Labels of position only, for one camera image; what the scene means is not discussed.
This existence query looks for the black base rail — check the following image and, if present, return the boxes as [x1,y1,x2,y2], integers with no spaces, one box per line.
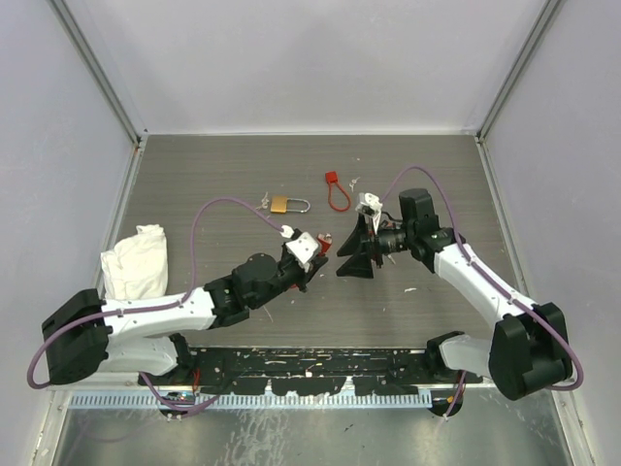
[183,345,484,397]

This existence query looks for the white cloth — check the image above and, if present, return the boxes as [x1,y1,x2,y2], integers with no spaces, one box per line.
[100,224,168,300]

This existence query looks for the brass padlock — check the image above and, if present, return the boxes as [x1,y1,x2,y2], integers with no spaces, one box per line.
[255,192,311,215]

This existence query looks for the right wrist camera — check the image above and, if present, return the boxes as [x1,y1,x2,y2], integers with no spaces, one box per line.
[355,192,383,234]

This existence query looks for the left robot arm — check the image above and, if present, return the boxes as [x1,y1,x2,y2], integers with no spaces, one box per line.
[42,251,328,385]

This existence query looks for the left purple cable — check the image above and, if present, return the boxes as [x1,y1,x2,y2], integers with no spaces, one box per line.
[26,197,295,389]

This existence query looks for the purple cable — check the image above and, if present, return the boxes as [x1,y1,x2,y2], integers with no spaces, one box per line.
[380,165,586,418]
[26,197,295,389]

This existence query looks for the red cable padlock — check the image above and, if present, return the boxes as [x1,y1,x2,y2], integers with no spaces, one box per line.
[323,169,351,214]
[290,233,334,290]

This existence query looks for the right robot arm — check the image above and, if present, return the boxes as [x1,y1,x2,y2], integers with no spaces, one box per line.
[337,188,573,400]

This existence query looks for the slotted cable duct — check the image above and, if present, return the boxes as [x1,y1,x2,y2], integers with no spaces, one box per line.
[68,389,433,410]

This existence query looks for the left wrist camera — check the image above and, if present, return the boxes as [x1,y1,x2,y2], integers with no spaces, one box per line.
[280,225,321,269]

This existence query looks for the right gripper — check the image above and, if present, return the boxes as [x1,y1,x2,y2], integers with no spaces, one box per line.
[337,212,414,279]

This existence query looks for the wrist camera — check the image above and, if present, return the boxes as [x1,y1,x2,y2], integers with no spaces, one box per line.
[355,192,383,234]
[280,225,321,269]

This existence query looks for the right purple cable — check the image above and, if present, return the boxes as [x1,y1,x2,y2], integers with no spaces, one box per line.
[380,165,586,418]

